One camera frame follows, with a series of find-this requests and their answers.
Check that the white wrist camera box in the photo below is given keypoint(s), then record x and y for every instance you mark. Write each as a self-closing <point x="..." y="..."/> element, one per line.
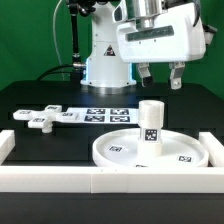
<point x="209" y="33"/>

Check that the white cross-shaped table base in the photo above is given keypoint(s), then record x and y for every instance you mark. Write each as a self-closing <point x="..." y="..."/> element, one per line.
<point x="44" y="119"/>

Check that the white left fence rail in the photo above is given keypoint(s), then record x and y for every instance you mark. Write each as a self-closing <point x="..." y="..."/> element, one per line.
<point x="7" y="143"/>

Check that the white round table top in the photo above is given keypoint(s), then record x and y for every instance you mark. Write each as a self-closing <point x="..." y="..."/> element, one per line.
<point x="120" y="149"/>

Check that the black camera stand pole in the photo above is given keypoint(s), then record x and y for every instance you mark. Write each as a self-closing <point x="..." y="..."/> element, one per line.
<point x="84" y="8"/>

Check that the white right fence rail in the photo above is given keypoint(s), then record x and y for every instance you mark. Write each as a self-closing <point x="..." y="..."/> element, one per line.
<point x="214" y="148"/>

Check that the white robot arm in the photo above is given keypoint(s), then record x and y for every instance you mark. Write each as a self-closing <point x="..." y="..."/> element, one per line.
<point x="106" y="72"/>

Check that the white front fence rail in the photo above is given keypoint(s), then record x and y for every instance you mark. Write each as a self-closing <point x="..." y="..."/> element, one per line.
<point x="110" y="180"/>

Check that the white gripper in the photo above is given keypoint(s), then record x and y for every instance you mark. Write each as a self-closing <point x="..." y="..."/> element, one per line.
<point x="174" y="38"/>

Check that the white fence rail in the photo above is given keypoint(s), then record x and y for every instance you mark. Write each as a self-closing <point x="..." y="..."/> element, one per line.
<point x="214" y="148"/>
<point x="110" y="180"/>
<point x="7" y="143"/>

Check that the white marker sheet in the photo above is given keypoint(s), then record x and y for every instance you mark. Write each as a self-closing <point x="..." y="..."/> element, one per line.
<point x="99" y="116"/>

